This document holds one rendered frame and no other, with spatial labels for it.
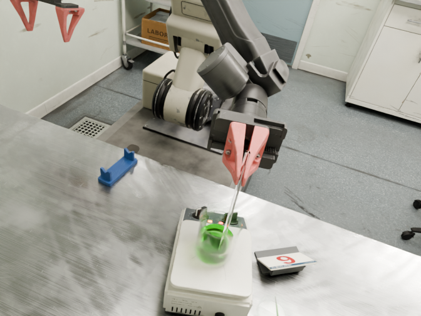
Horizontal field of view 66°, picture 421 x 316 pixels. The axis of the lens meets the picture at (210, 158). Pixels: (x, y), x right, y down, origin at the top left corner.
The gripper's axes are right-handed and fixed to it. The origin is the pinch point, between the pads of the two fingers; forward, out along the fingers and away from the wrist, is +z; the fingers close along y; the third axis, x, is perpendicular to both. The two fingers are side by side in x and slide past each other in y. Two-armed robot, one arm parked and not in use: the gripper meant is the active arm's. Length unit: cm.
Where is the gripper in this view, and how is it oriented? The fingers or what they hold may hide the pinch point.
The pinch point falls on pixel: (240, 177)
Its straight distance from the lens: 38.8
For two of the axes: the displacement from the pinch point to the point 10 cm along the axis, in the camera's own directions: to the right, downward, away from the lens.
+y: 9.8, 2.1, -0.3
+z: -1.5, 6.2, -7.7
